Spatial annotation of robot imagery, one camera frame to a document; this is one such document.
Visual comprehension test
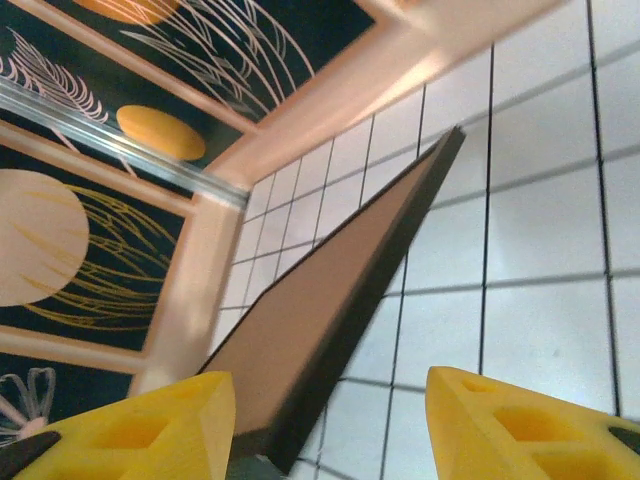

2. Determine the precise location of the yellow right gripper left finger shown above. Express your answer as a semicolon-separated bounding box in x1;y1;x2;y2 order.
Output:
0;369;236;480

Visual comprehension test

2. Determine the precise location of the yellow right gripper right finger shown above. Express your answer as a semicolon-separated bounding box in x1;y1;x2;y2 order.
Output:
425;366;640;480

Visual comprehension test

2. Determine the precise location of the brown backing board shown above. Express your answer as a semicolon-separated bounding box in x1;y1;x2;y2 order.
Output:
199;149;441;436

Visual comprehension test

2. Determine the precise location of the black picture frame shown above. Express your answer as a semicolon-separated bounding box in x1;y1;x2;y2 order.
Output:
197;124;467;476

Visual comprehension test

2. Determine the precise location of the aluminium corner post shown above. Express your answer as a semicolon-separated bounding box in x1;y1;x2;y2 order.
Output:
0;79;251;210

